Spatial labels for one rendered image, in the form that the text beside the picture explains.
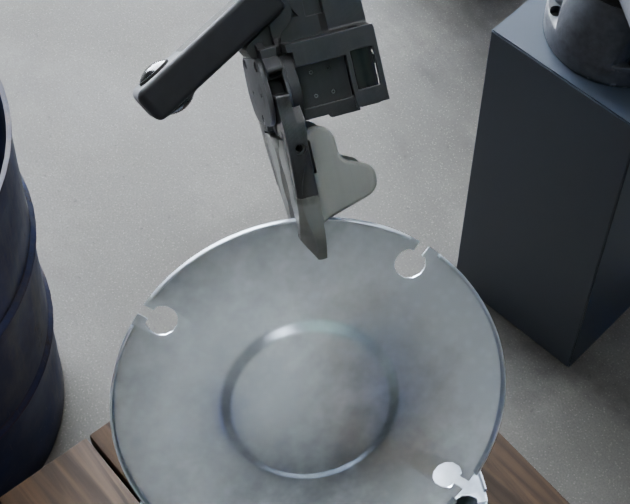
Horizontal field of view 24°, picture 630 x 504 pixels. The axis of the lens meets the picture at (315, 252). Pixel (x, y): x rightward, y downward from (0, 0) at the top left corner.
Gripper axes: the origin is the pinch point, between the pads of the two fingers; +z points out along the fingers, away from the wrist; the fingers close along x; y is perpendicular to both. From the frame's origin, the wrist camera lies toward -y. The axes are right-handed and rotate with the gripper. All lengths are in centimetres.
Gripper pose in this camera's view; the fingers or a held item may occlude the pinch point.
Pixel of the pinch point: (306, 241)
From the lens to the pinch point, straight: 101.1
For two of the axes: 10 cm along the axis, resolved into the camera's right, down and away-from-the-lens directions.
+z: 2.3, 9.5, 2.2
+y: 9.5, -2.7, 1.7
